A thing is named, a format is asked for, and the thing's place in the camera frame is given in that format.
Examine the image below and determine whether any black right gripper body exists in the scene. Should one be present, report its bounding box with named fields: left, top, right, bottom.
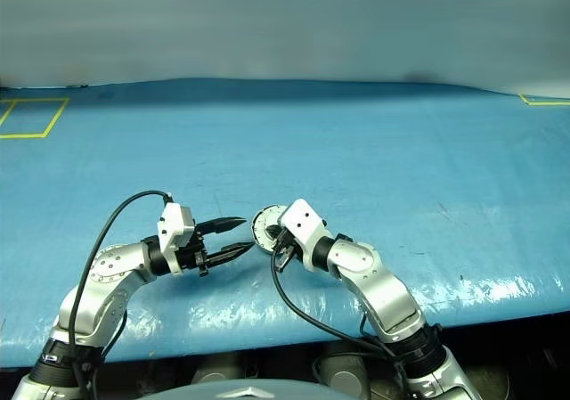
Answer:
left=272, top=224, right=299, bottom=273

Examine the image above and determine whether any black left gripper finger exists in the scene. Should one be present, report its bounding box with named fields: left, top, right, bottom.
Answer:
left=195, top=216, right=248, bottom=237
left=206, top=241, right=255, bottom=268

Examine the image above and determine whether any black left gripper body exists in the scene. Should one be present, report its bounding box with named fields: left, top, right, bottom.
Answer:
left=176, top=223, right=212, bottom=279

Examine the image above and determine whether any silver round housing lid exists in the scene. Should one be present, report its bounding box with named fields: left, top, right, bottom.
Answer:
left=251, top=203, right=287, bottom=248

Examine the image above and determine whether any grey robot torso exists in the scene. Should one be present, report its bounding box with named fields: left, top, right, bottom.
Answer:
left=146, top=375, right=342, bottom=400

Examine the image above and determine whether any large yellow tape rectangle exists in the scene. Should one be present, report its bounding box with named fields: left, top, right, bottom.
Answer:
left=0, top=97, right=71, bottom=140

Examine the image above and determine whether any small yellow tape rectangle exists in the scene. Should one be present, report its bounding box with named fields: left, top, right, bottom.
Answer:
left=518, top=93, right=570, bottom=107

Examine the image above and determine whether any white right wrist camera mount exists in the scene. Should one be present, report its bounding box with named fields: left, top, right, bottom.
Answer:
left=278, top=198, right=330, bottom=271

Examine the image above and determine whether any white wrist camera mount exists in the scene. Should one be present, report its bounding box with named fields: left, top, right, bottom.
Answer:
left=157, top=201, right=198, bottom=277
left=278, top=198, right=330, bottom=271

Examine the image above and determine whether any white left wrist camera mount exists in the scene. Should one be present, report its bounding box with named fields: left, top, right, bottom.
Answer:
left=157, top=201, right=198, bottom=277

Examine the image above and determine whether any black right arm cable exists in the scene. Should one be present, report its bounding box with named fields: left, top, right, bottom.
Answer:
left=269, top=239, right=428, bottom=400

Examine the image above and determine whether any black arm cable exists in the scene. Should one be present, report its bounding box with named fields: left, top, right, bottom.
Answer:
left=269, top=239, right=428, bottom=400
left=66, top=189, right=175, bottom=400

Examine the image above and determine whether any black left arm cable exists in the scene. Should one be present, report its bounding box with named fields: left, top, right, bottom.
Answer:
left=66, top=189, right=175, bottom=400

